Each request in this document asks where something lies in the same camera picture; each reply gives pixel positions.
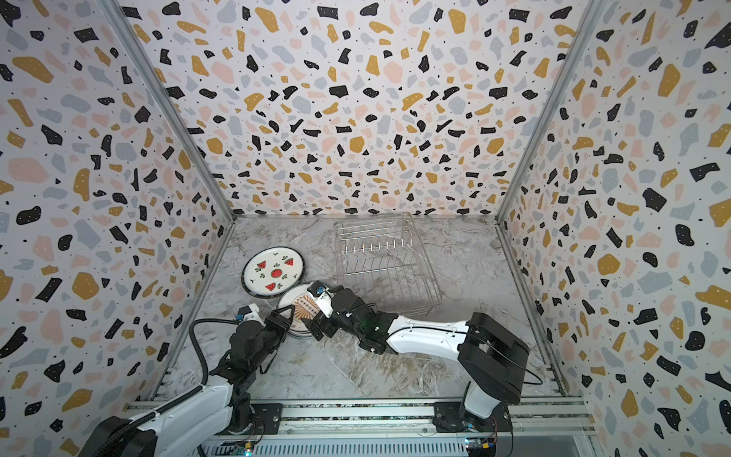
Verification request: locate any sunburst plate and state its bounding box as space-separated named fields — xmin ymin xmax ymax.
xmin=277 ymin=283 xmax=320 ymax=339

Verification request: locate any aluminium corner post left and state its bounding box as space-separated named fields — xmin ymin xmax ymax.
xmin=98 ymin=1 xmax=236 ymax=223

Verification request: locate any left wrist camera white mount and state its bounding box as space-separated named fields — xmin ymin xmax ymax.
xmin=235 ymin=304 xmax=264 ymax=325

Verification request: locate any wire dish rack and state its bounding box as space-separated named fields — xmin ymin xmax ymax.
xmin=334 ymin=214 xmax=442 ymax=317

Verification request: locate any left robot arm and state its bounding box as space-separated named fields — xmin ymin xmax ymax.
xmin=79 ymin=306 xmax=294 ymax=456

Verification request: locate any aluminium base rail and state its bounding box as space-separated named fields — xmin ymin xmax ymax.
xmin=126 ymin=392 xmax=603 ymax=456

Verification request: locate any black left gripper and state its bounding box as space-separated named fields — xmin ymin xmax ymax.
xmin=248 ymin=304 xmax=291 ymax=372

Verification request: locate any aluminium corner post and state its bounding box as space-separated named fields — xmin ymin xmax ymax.
xmin=98 ymin=1 xmax=236 ymax=223
xmin=496 ymin=0 xmax=605 ymax=226

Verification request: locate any aluminium corner post right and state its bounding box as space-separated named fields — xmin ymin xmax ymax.
xmin=496 ymin=0 xmax=605 ymax=226

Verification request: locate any watermelon pattern plate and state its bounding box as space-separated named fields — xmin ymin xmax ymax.
xmin=241 ymin=247 xmax=306 ymax=298

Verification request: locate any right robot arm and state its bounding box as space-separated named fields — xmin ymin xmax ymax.
xmin=303 ymin=281 xmax=529 ymax=430

